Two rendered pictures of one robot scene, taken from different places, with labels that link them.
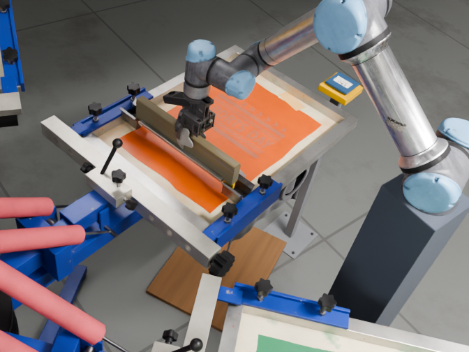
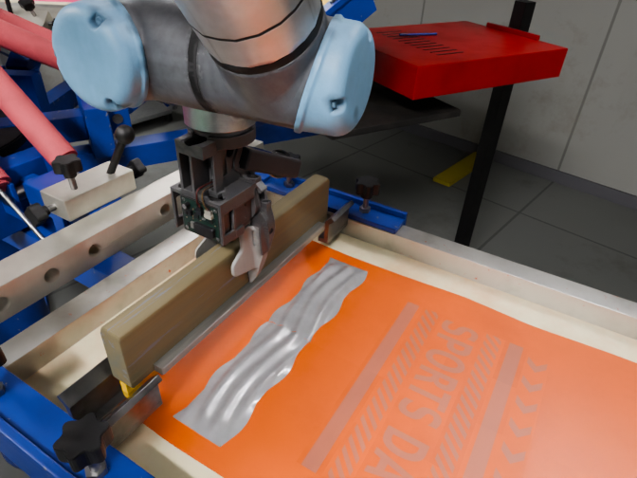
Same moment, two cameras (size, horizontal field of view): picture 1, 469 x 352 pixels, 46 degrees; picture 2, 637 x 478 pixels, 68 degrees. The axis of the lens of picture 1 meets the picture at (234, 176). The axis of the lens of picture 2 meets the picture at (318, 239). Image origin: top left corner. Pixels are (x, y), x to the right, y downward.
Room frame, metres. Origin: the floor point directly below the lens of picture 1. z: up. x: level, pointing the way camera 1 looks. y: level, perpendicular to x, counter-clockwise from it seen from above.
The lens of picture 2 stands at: (1.33, -0.33, 1.43)
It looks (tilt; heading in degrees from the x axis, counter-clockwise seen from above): 35 degrees down; 88
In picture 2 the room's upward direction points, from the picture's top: 3 degrees clockwise
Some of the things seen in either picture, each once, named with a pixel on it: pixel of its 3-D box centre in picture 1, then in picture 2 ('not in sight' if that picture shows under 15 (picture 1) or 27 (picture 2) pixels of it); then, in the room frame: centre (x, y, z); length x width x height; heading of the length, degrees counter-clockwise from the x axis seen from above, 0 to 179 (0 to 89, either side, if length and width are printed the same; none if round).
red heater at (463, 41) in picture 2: not in sight; (444, 53); (1.78, 1.29, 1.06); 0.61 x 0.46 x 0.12; 28
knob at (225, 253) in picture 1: (218, 261); not in sight; (0.86, 0.00, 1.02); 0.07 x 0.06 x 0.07; 148
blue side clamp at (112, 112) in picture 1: (114, 116); (324, 210); (1.37, 0.42, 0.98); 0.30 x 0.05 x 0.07; 148
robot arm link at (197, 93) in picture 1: (197, 86); (222, 106); (1.24, 0.15, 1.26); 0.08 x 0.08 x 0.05
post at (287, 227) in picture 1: (312, 170); not in sight; (1.84, -0.34, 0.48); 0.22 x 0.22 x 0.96; 58
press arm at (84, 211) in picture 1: (93, 207); (74, 203); (0.95, 0.36, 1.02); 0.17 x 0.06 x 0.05; 148
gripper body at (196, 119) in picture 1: (196, 110); (221, 178); (1.23, 0.15, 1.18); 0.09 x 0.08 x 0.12; 58
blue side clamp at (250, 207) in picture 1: (243, 212); (50, 445); (1.08, -0.05, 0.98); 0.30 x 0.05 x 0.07; 148
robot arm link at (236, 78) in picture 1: (234, 77); (156, 49); (1.21, 0.05, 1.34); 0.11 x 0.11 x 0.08; 65
